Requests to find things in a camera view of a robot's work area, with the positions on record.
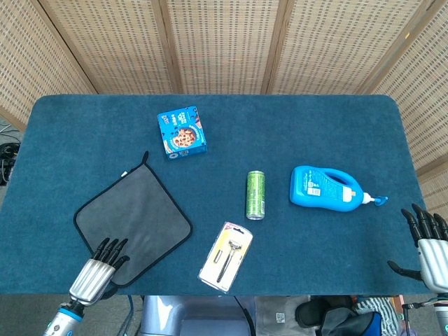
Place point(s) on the black shoe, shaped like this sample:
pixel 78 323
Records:
pixel 311 311

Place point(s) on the green drink can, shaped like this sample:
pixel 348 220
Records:
pixel 255 194

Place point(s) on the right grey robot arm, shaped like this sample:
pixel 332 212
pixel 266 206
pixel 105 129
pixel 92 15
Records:
pixel 441 315

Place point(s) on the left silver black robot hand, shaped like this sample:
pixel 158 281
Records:
pixel 92 278

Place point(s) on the blue detergent bottle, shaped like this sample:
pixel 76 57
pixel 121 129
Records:
pixel 318 189

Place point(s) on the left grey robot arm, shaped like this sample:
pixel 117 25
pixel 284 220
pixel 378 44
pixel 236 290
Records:
pixel 63 320

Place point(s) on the blue felt table cover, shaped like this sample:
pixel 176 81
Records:
pixel 280 133

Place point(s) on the razor blister pack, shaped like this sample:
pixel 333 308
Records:
pixel 225 257

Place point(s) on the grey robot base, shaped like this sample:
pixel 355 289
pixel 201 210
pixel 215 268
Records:
pixel 196 315

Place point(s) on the grey cloth black trim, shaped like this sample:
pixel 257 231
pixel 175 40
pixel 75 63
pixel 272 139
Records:
pixel 140 210

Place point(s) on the translucent box with code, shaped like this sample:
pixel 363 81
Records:
pixel 276 316

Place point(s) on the woven bamboo folding screen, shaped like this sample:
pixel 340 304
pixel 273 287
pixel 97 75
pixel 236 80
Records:
pixel 224 42

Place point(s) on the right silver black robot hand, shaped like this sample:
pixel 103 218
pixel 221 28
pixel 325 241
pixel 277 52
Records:
pixel 434 266

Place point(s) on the blue cookie box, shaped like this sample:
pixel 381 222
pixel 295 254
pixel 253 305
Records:
pixel 182 133

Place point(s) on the black blue bag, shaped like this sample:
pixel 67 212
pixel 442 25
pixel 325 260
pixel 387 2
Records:
pixel 353 325

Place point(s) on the striped cloth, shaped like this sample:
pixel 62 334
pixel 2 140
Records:
pixel 381 308

